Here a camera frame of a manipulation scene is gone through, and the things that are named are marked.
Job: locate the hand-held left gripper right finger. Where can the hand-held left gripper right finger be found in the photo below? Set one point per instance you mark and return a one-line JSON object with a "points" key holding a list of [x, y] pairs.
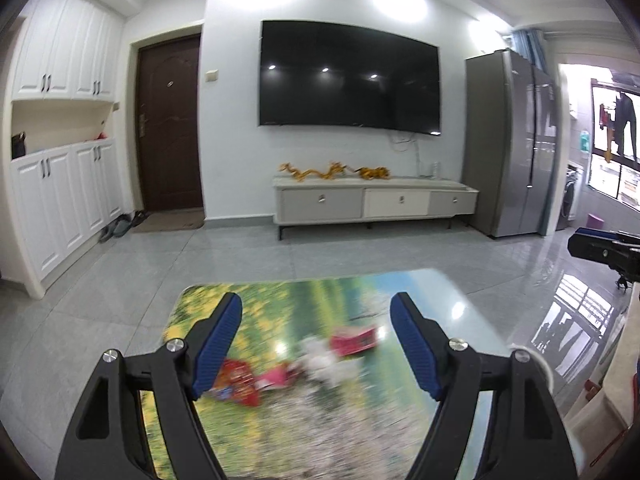
{"points": [[415, 350]]}

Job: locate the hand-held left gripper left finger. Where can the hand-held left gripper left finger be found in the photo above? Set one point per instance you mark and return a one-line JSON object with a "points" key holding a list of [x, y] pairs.
{"points": [[217, 347]]}

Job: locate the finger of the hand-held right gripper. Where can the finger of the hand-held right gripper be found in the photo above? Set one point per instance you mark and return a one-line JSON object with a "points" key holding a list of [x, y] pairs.
{"points": [[595, 247]]}

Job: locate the red patterned snack wrapper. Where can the red patterned snack wrapper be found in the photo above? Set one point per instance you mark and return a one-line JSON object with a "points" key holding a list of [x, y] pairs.
{"points": [[237, 382]]}

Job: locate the pink wrapper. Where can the pink wrapper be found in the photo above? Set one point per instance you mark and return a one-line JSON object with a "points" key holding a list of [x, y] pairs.
{"points": [[277, 377]]}

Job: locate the white and green plastic bags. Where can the white and green plastic bags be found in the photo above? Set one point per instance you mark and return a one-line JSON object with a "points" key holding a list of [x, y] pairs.
{"points": [[320, 362]]}

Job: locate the white waste bin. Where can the white waste bin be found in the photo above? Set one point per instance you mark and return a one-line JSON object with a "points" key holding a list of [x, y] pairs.
{"points": [[542, 362]]}

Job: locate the purple stool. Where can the purple stool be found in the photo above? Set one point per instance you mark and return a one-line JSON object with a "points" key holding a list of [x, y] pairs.
{"points": [[596, 222]]}

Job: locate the washing machine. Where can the washing machine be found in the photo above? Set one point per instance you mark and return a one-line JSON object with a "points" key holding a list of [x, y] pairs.
{"points": [[570, 197]]}

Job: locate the blue detergent bottle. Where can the blue detergent bottle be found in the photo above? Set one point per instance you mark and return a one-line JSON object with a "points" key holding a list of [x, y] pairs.
{"points": [[584, 141]]}

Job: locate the landscape print coffee table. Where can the landscape print coffee table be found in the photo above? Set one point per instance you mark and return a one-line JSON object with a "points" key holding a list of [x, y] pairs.
{"points": [[325, 425]]}

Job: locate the hanging dark clothes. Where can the hanging dark clothes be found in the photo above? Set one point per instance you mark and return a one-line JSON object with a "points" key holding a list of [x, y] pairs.
{"points": [[627, 125]]}

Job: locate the brown doormat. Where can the brown doormat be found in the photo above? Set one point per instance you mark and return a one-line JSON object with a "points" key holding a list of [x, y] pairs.
{"points": [[167, 221]]}

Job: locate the grey refrigerator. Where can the grey refrigerator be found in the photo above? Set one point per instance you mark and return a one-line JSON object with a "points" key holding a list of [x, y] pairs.
{"points": [[505, 145]]}

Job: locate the dark shoe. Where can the dark shoe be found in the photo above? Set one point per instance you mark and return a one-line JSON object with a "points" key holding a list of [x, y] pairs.
{"points": [[144, 216], [136, 218]]}

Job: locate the grey slipper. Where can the grey slipper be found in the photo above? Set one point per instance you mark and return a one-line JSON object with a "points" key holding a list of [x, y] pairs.
{"points": [[122, 228], [106, 234]]}

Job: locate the white television cabinet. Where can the white television cabinet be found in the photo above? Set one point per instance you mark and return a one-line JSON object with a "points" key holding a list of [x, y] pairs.
{"points": [[375, 202]]}

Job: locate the white router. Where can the white router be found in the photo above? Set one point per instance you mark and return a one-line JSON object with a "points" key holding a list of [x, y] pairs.
{"points": [[437, 170]]}

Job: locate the golden tiger figure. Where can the golden tiger figure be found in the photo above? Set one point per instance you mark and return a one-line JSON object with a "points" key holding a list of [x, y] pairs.
{"points": [[372, 173]]}

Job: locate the long golden dragon figure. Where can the long golden dragon figure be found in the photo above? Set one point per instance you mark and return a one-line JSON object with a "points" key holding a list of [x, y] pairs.
{"points": [[302, 172]]}

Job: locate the short golden dragon figure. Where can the short golden dragon figure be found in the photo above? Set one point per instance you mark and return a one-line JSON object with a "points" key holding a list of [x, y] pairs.
{"points": [[337, 170]]}

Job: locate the white shoe cabinet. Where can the white shoe cabinet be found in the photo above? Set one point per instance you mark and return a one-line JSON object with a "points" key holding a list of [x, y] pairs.
{"points": [[60, 210]]}

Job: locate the blue striped curtain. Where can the blue striped curtain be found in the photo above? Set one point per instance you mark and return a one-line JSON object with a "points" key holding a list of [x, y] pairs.
{"points": [[527, 47]]}

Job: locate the brown entrance door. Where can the brown entrance door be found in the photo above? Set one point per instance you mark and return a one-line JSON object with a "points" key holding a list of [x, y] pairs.
{"points": [[170, 125]]}

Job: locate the black bag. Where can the black bag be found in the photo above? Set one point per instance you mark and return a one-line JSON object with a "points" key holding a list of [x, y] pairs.
{"points": [[18, 146]]}

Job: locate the beige wall switch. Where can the beige wall switch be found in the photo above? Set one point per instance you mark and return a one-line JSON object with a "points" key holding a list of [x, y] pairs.
{"points": [[212, 76]]}

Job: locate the black wall television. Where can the black wall television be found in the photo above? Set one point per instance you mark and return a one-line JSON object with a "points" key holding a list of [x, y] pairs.
{"points": [[350, 77]]}

